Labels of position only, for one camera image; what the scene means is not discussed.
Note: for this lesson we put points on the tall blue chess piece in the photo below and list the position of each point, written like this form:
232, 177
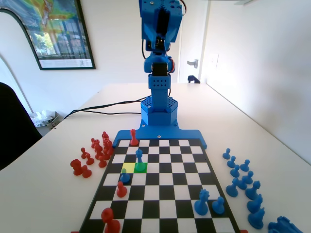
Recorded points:
139, 157

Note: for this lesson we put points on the blue SO-100 robot arm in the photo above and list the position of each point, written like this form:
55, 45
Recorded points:
159, 106

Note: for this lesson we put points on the tall red chess king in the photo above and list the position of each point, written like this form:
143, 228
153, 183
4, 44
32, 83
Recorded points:
133, 139

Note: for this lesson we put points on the red chess piece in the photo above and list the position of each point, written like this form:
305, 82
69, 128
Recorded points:
105, 136
97, 146
106, 155
93, 143
109, 148
99, 154

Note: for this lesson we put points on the blue chess pawn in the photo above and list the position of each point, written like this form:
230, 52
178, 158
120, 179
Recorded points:
245, 166
242, 185
226, 154
231, 163
125, 178
248, 178
218, 206
235, 172

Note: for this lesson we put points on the black and white chess board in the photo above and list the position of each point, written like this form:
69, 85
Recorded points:
165, 184

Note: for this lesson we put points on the red chess rook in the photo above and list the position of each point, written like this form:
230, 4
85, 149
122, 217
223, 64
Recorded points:
76, 167

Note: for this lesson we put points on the blue chess queen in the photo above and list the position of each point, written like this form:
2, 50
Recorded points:
201, 204

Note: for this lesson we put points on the blue crowned chess piece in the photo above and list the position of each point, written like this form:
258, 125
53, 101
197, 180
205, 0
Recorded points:
252, 193

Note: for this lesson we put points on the large red chess pawn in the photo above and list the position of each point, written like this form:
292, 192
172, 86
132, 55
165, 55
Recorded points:
109, 221

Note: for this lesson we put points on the blue chess knight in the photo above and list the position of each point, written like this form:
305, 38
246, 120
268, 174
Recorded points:
255, 205
257, 219

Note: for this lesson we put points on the white door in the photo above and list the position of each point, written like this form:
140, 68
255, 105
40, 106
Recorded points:
194, 36

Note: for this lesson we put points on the small blue printed part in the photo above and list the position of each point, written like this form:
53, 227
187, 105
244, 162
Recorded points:
193, 79

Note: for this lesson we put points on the framed colourful poster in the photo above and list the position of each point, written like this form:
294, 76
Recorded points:
63, 36

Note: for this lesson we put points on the small cardboard box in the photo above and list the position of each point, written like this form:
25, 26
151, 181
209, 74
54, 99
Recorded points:
55, 119

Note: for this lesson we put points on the white curved panel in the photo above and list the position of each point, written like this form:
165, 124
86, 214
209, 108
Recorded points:
14, 48

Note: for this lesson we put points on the crumpled white paper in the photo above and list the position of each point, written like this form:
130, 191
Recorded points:
41, 117

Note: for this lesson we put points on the black chair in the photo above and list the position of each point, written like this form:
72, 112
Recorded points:
17, 136

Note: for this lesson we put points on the large blue printed part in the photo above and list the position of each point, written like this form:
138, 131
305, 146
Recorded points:
283, 225

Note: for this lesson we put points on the blue printed base plate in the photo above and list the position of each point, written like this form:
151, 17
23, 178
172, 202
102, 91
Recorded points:
184, 134

